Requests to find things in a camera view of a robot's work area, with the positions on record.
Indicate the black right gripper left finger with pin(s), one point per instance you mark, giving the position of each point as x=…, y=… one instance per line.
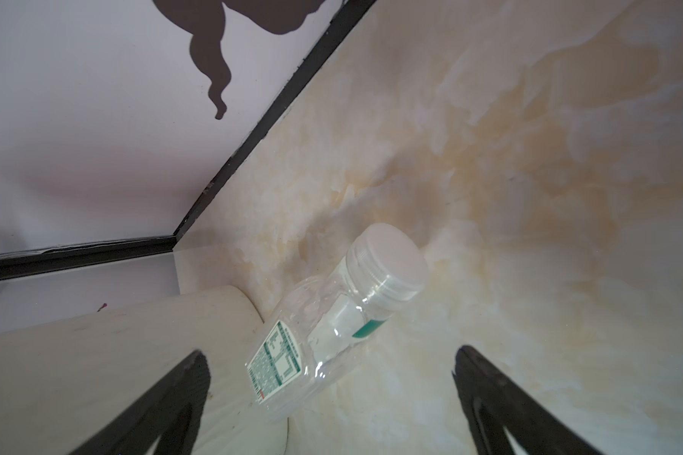
x=164, y=420

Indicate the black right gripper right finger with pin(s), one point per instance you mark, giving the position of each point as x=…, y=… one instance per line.
x=499, y=411

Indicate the square clear bottle green label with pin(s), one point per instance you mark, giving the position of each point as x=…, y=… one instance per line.
x=320, y=327

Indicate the cream ribbed waste bin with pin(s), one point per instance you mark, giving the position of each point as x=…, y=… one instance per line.
x=62, y=382

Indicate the black corner frame post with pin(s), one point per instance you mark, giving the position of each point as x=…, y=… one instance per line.
x=23, y=264

